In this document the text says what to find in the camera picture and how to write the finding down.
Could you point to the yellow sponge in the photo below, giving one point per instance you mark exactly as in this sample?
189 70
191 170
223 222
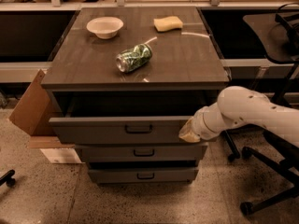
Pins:
168 23

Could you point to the grey top drawer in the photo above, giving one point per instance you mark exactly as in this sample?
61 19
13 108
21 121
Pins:
118 130

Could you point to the grey middle drawer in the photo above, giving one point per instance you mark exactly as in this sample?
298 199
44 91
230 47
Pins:
149 152

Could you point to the grey drawer cabinet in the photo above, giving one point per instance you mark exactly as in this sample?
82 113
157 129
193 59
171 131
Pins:
184 73

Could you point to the grey bottom drawer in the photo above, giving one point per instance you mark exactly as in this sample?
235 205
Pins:
112 176

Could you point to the white bowl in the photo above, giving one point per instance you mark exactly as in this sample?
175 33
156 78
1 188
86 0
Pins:
105 27

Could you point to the green soda can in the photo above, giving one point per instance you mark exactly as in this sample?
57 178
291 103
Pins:
131 59

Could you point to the grey drawer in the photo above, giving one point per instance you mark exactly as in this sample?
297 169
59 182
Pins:
118 130
149 152
112 176

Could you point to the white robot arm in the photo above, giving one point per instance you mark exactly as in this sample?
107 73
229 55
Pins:
236 107

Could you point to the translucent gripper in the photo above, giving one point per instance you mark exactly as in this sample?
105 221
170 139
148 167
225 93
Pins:
197 126

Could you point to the black chair caster left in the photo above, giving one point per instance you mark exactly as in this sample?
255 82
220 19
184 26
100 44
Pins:
8 179

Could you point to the white box on floor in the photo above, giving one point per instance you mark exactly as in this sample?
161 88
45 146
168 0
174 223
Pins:
61 155

